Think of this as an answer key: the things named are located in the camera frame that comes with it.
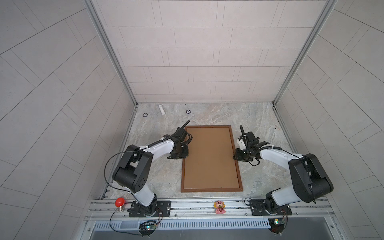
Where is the brown backing board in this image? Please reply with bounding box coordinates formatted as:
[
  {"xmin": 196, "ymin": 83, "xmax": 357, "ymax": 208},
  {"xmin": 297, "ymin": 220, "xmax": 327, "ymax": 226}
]
[{"xmin": 183, "ymin": 127, "xmax": 241, "ymax": 190}]

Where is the brown wooden picture frame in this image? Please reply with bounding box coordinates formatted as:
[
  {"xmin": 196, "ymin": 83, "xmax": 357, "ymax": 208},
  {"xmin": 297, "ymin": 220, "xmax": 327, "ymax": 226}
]
[{"xmin": 180, "ymin": 125, "xmax": 244, "ymax": 193}]

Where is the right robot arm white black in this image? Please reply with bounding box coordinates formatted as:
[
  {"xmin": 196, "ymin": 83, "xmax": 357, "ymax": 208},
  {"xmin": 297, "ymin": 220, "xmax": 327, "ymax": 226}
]
[{"xmin": 233, "ymin": 126, "xmax": 334, "ymax": 216}]

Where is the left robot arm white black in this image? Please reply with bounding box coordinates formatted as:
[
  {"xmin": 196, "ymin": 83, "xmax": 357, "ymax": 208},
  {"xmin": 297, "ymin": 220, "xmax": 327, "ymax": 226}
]
[{"xmin": 112, "ymin": 127, "xmax": 193, "ymax": 217}]

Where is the white cylinder tube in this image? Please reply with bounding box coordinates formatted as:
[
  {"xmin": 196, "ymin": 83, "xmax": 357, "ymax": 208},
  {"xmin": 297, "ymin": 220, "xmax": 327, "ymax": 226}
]
[{"xmin": 159, "ymin": 105, "xmax": 166, "ymax": 115}]

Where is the pink toy figurine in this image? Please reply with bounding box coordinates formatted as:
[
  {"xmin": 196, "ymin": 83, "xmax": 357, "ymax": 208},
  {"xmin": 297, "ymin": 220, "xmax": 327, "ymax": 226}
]
[{"xmin": 214, "ymin": 201, "xmax": 226, "ymax": 215}]

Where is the right circuit board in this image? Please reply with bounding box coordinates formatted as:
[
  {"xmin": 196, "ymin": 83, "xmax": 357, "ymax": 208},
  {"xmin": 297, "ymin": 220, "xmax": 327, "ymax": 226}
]
[{"xmin": 268, "ymin": 219, "xmax": 286, "ymax": 234}]

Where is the circuit board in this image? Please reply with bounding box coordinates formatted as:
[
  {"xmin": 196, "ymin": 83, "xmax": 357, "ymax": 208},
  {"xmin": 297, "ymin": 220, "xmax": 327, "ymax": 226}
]
[
  {"xmin": 268, "ymin": 219, "xmax": 286, "ymax": 234},
  {"xmin": 139, "ymin": 221, "xmax": 158, "ymax": 236}
]

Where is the red emergency stop button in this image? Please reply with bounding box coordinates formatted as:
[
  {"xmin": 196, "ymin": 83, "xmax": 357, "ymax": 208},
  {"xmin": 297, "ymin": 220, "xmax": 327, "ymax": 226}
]
[{"xmin": 115, "ymin": 197, "xmax": 126, "ymax": 212}]

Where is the left circuit board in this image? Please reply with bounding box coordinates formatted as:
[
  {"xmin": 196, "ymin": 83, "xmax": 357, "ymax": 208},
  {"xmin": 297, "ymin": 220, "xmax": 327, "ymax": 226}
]
[{"xmin": 139, "ymin": 221, "xmax": 158, "ymax": 236}]

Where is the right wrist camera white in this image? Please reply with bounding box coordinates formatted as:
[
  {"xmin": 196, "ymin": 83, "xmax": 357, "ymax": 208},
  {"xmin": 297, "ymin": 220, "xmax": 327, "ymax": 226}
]
[{"xmin": 237, "ymin": 138, "xmax": 247, "ymax": 151}]

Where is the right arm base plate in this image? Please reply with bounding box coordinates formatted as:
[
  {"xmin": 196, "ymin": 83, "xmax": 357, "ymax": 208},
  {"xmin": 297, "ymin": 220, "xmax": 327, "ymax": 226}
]
[{"xmin": 247, "ymin": 199, "xmax": 292, "ymax": 216}]

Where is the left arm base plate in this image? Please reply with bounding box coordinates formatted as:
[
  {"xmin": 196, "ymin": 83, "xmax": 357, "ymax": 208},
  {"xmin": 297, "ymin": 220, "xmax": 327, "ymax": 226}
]
[{"xmin": 127, "ymin": 200, "xmax": 171, "ymax": 218}]

